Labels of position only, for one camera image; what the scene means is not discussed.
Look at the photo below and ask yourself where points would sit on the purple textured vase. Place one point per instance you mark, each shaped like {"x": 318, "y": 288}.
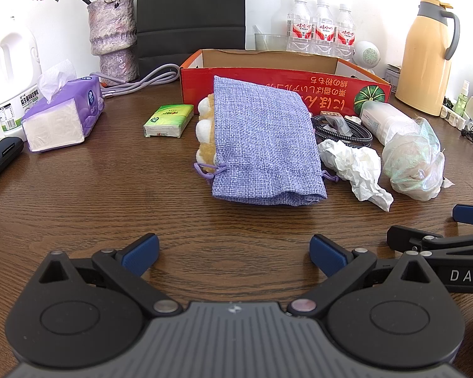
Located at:
{"x": 112, "y": 35}

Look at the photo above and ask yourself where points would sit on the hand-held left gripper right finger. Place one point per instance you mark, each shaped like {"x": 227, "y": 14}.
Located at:
{"x": 326, "y": 254}

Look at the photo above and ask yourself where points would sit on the clear water bottle red label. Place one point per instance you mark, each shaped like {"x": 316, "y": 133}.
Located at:
{"x": 300, "y": 23}
{"x": 324, "y": 27}
{"x": 345, "y": 33}

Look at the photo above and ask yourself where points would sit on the yellow thermos jug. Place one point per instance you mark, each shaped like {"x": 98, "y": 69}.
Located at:
{"x": 423, "y": 59}

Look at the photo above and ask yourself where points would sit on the iridescent plastic bag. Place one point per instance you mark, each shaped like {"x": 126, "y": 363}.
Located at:
{"x": 414, "y": 161}

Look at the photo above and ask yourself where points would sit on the red cardboard box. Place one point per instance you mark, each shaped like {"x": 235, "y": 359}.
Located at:
{"x": 291, "y": 82}

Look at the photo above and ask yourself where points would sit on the white detergent bottle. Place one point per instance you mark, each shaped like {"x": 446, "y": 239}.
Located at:
{"x": 14, "y": 78}

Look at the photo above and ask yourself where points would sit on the yellow and white plush toy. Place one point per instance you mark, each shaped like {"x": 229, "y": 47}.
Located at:
{"x": 205, "y": 134}

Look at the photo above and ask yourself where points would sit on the clear wrapped purple candy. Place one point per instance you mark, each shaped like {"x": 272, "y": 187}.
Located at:
{"x": 334, "y": 123}

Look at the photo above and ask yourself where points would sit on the white power strip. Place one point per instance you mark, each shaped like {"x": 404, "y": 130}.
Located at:
{"x": 455, "y": 118}

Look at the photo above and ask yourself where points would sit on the purple burlap pouch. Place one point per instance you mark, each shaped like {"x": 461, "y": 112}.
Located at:
{"x": 260, "y": 141}

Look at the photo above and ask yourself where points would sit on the small grey box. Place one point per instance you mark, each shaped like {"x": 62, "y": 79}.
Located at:
{"x": 393, "y": 73}

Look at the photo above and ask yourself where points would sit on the white robot speaker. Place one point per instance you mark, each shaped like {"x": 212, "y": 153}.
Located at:
{"x": 368, "y": 55}

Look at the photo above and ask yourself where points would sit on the black paper bag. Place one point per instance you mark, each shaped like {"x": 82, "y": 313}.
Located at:
{"x": 189, "y": 12}

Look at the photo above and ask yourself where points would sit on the small white cup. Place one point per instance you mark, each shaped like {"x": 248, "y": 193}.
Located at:
{"x": 352, "y": 119}

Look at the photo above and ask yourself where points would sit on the green spray bottle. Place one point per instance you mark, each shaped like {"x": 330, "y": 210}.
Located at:
{"x": 461, "y": 100}

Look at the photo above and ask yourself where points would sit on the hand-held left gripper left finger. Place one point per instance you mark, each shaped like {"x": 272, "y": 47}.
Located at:
{"x": 142, "y": 251}

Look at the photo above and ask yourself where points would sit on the white tissue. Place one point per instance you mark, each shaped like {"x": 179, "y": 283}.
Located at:
{"x": 354, "y": 165}

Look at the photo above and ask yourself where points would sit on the purple tissue pack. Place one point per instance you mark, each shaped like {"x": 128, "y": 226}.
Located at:
{"x": 59, "y": 118}

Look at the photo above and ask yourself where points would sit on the clear glass cup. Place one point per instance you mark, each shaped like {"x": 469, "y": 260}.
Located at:
{"x": 270, "y": 42}

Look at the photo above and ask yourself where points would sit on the green tissue packet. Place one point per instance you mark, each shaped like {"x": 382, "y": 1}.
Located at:
{"x": 167, "y": 120}

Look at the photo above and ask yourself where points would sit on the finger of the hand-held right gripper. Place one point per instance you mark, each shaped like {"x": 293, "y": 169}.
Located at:
{"x": 471, "y": 214}
{"x": 406, "y": 238}

